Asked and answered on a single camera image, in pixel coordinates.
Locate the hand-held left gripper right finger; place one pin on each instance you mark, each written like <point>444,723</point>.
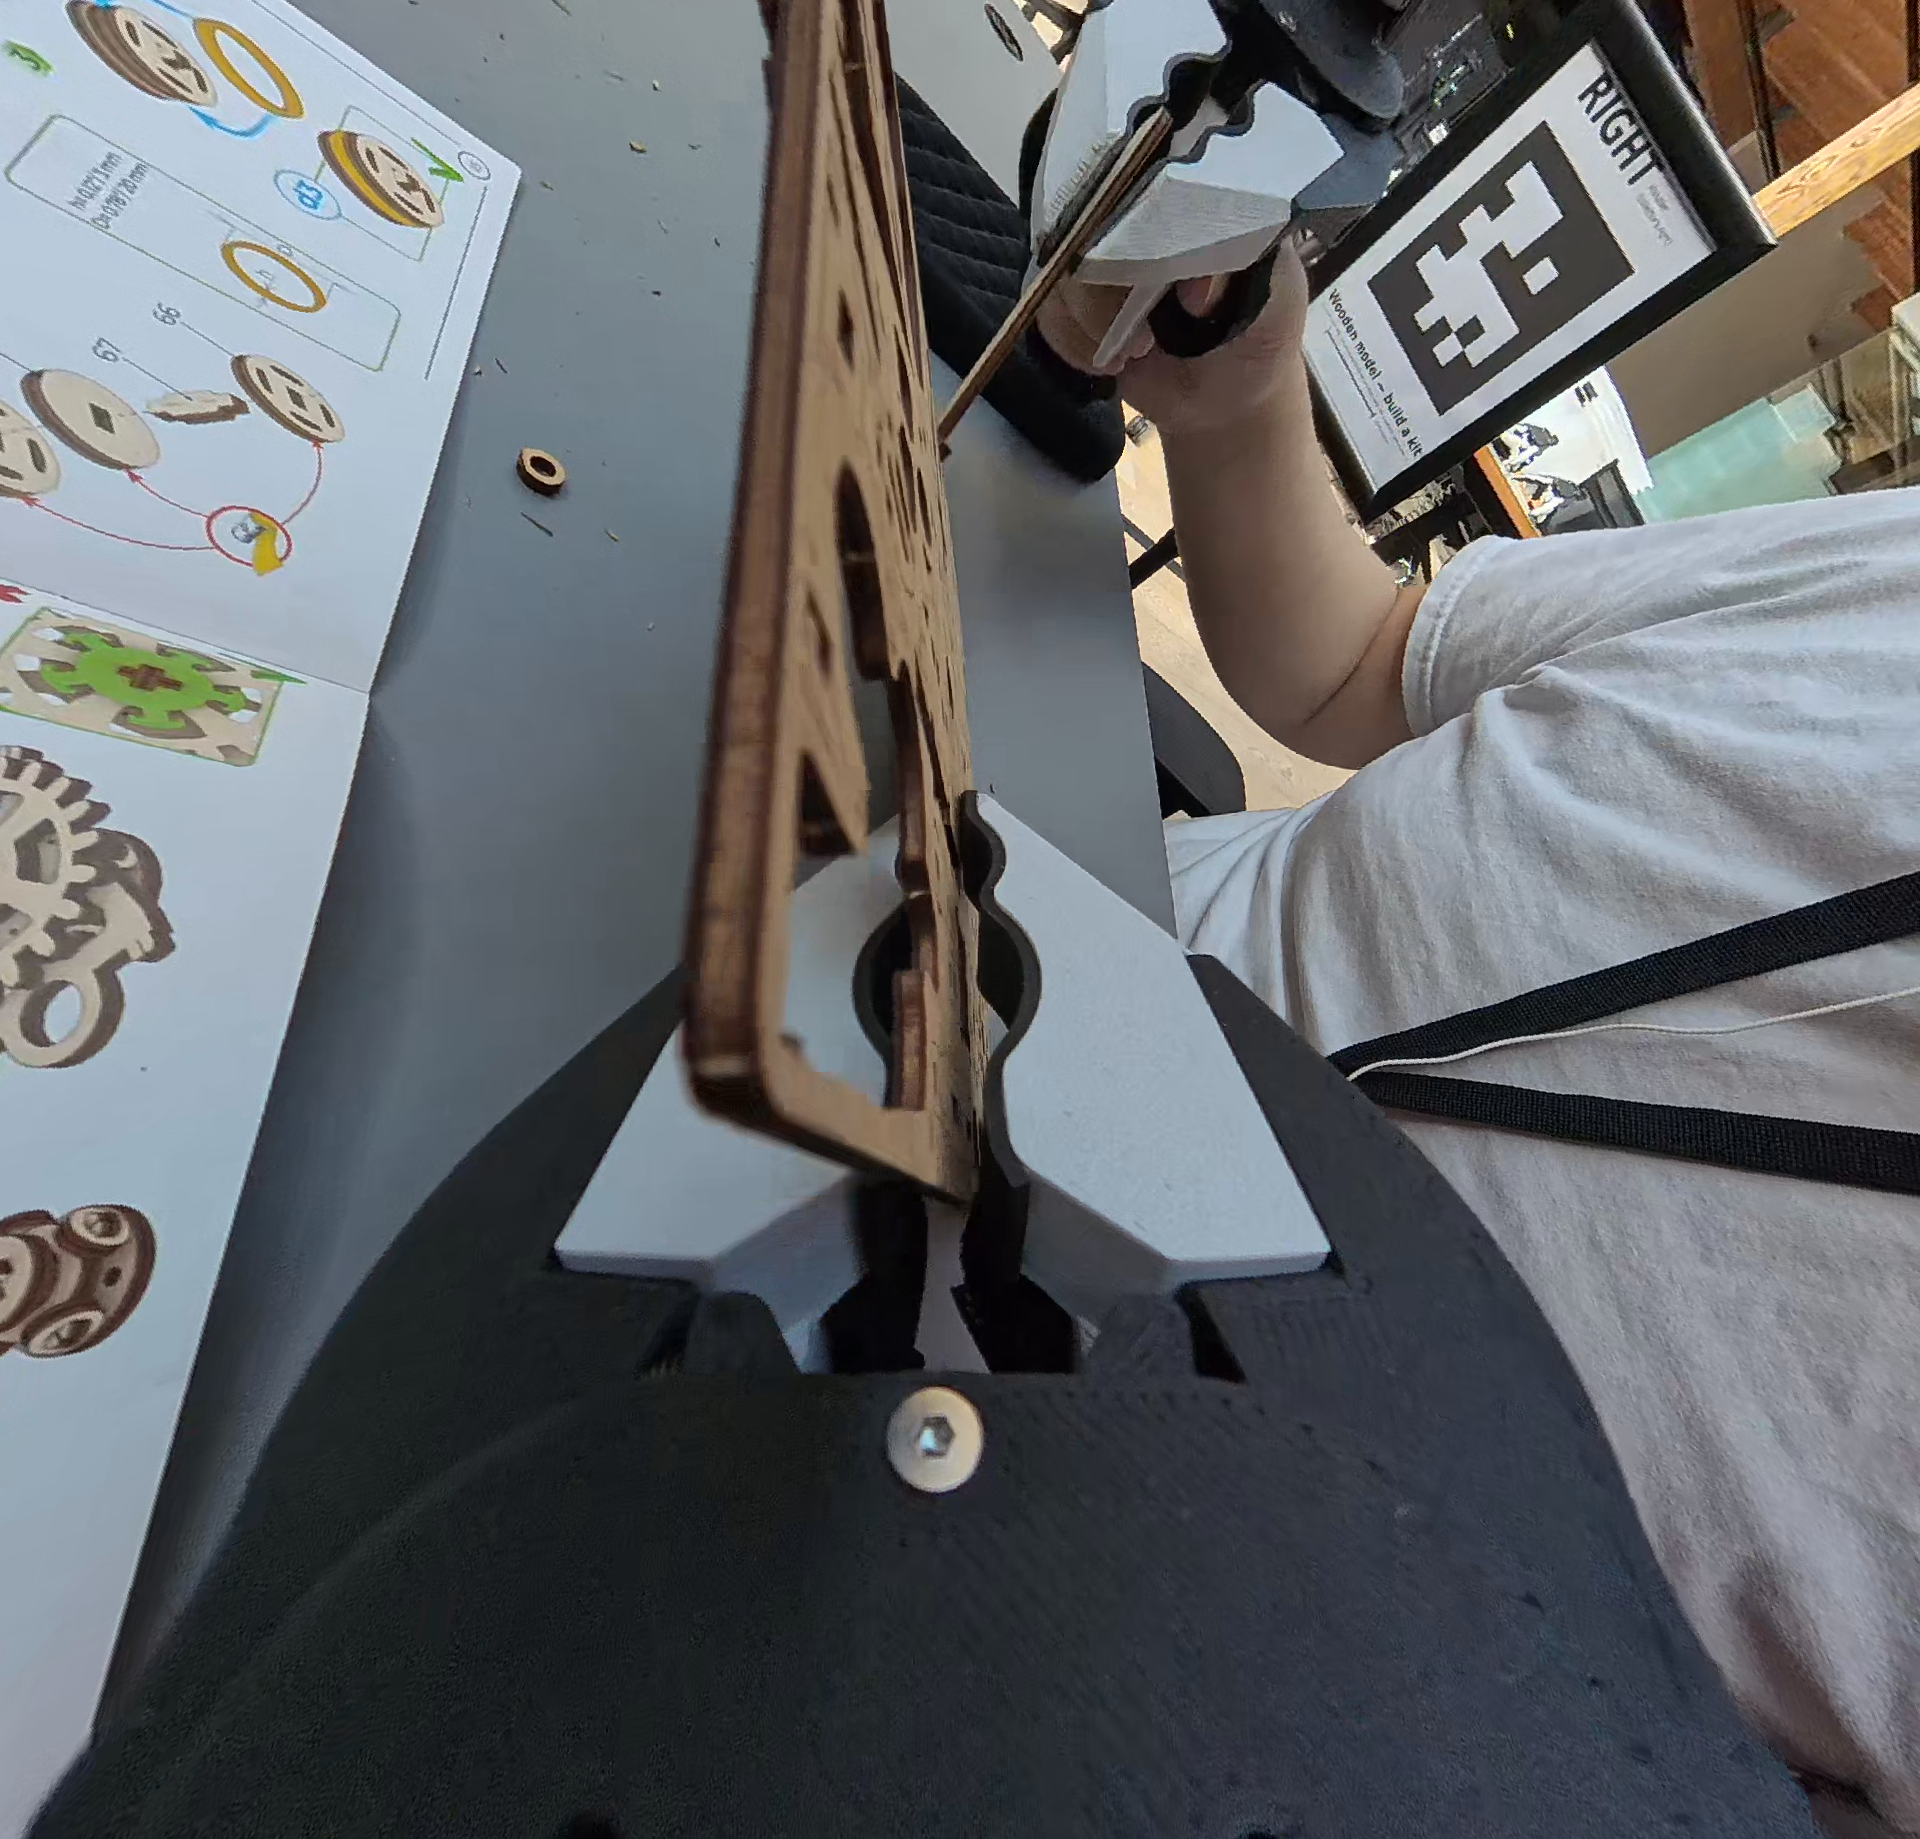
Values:
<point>1140,1104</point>

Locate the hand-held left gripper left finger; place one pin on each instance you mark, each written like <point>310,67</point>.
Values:
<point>646,1194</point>

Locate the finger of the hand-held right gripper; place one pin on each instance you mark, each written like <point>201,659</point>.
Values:
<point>1231,183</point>
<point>1117,55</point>

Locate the thin wooden stick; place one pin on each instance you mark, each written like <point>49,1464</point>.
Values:
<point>1051,280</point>

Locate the wooden parts sheet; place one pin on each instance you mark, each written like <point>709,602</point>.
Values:
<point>810,369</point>

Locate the person's right forearm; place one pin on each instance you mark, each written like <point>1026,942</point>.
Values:
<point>1291,594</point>

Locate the round desk grommet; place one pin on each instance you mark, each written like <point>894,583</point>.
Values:
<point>1001,27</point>

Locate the person's right hand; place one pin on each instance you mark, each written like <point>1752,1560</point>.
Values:
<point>1231,392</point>

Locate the framed marker sign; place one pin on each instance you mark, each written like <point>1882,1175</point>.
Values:
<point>1501,264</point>

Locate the person's white shirt torso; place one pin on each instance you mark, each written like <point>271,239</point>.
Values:
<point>1651,1419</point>

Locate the model instruction booklet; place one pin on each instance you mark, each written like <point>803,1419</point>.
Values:
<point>180,369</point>

